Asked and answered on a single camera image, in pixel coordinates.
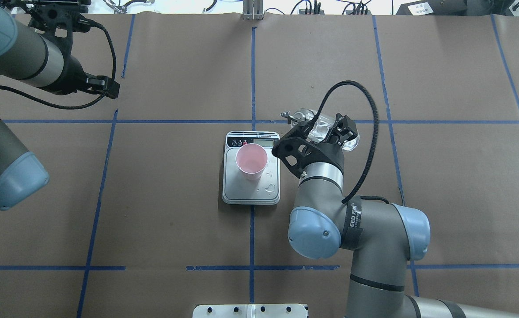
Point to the pink paper cup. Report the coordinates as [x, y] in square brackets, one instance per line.
[251, 160]

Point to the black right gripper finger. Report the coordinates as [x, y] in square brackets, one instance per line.
[345, 132]

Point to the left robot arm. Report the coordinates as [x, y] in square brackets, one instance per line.
[37, 65]

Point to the glass sauce bottle metal cap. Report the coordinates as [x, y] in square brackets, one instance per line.
[321, 127]

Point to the black device with label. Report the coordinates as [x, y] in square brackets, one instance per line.
[433, 7]

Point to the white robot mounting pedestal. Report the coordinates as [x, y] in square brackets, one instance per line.
[262, 310]

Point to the digital kitchen scale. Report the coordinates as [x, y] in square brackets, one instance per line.
[239, 189]

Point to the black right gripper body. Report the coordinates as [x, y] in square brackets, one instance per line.
[327, 153]

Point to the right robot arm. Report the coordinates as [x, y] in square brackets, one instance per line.
[383, 237]

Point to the aluminium frame post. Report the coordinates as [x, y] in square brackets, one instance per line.
[252, 10]

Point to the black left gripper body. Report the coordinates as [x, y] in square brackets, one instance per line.
[73, 73]

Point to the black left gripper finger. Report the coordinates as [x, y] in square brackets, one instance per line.
[111, 91]
[99, 81]

